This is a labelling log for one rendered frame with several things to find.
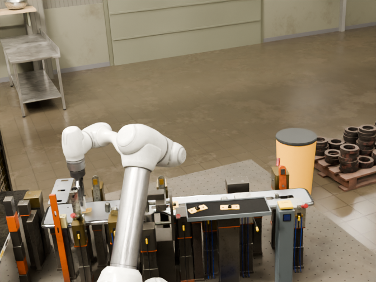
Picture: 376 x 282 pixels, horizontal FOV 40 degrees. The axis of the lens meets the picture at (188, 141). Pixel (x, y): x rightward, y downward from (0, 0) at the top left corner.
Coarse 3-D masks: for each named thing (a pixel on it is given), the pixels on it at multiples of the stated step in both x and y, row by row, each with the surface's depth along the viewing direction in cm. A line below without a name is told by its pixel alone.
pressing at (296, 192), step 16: (256, 192) 275; (272, 192) 275; (288, 192) 274; (304, 192) 273; (48, 208) 272; (64, 208) 271; (96, 208) 269; (272, 208) 261; (48, 224) 256; (96, 224) 257
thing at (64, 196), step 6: (60, 180) 301; (72, 180) 300; (54, 186) 294; (60, 186) 294; (66, 186) 293; (54, 192) 287; (60, 192) 287; (66, 192) 286; (60, 198) 281; (66, 198) 281; (48, 204) 278
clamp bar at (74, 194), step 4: (72, 188) 245; (76, 188) 245; (72, 192) 241; (76, 192) 241; (72, 196) 240; (76, 196) 243; (72, 200) 244; (76, 200) 244; (72, 204) 245; (76, 204) 245; (80, 204) 248; (72, 208) 246; (76, 208) 246; (80, 208) 247; (76, 212) 247; (80, 212) 248; (80, 216) 249
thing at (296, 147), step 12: (288, 132) 461; (300, 132) 460; (312, 132) 458; (276, 144) 456; (288, 144) 441; (300, 144) 438; (312, 144) 443; (276, 156) 464; (288, 156) 446; (300, 156) 443; (312, 156) 449; (288, 168) 451; (300, 168) 448; (312, 168) 456; (300, 180) 454
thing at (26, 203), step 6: (18, 204) 261; (24, 204) 260; (18, 210) 261; (24, 210) 261; (30, 210) 265; (24, 216) 263; (24, 222) 264; (24, 228) 266; (30, 240) 269; (30, 246) 270; (30, 252) 272; (30, 258) 273
